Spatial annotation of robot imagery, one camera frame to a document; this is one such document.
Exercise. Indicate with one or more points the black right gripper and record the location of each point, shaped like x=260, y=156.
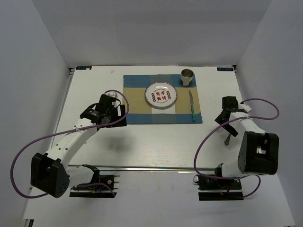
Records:
x=231, y=129

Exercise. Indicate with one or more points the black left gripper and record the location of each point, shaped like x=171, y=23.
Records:
x=121, y=122

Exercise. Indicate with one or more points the blue tan white placemat cloth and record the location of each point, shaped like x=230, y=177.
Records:
x=142, y=113

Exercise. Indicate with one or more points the teal handled knife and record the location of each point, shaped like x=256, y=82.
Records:
x=192, y=106

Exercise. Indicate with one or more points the pink iridescent fork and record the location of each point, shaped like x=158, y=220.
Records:
x=227, y=141

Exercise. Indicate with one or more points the white brown metal cup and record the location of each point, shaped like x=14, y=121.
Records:
x=186, y=77

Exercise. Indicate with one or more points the white plate with red print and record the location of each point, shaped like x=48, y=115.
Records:
x=161, y=95

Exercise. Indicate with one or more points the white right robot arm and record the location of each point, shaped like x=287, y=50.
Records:
x=258, y=154

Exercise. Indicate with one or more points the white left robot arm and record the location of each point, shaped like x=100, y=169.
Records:
x=50, y=172

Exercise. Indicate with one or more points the blue label sticker right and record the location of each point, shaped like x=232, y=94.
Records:
x=225, y=69

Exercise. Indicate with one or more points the blue label sticker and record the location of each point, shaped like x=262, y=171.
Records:
x=225, y=69
x=83, y=68

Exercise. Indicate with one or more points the blue label sticker left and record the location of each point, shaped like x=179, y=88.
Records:
x=83, y=68

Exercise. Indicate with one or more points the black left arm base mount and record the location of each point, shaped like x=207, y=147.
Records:
x=88, y=181

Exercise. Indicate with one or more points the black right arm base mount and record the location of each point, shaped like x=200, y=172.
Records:
x=210, y=189

